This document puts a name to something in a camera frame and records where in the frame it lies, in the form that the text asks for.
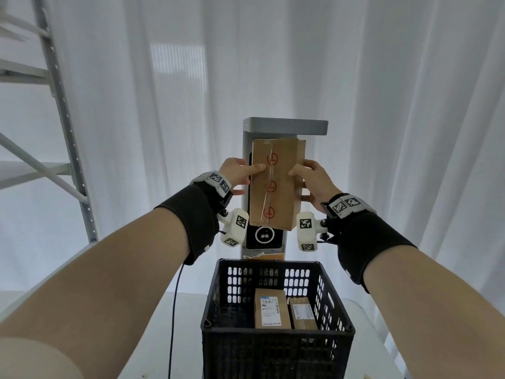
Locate person's left hand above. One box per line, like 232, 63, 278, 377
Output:
219, 158, 266, 196

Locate person's right hand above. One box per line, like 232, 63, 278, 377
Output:
289, 159, 343, 214

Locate brown cardboard box red marks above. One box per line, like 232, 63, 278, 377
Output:
249, 138, 307, 232

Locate person's left forearm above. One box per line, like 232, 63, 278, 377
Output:
0, 208, 195, 379

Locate person's right forearm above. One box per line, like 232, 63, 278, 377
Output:
362, 245, 505, 379

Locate white left wrist marker band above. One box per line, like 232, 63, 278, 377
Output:
190, 171, 233, 198

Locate white wrist marker band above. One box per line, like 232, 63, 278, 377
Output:
190, 171, 233, 198
326, 194, 376, 218

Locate grey scanner tower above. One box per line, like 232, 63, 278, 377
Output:
241, 117, 329, 261

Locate white right wrist marker band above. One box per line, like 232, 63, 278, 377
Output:
326, 194, 376, 218

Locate black left wrist sleeve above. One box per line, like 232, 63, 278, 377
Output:
154, 181, 233, 266

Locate black wrist sleeve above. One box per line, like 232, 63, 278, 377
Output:
154, 181, 233, 266
324, 201, 418, 295

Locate black right wrist sleeve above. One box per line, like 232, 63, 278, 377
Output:
324, 201, 418, 295

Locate white curtain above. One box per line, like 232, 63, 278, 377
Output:
0, 0, 505, 300

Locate large labelled cardboard box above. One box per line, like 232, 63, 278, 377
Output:
254, 288, 292, 330

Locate small labelled cardboard box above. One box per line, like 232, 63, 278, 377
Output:
287, 297, 319, 331

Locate black plastic crate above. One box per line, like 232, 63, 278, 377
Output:
200, 258, 356, 379

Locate grey metal shelf rack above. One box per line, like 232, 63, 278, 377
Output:
0, 0, 99, 244

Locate black cable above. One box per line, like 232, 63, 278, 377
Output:
167, 263, 186, 379

